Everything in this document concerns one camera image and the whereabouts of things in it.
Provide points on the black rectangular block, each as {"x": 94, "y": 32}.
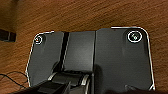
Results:
{"x": 7, "y": 35}

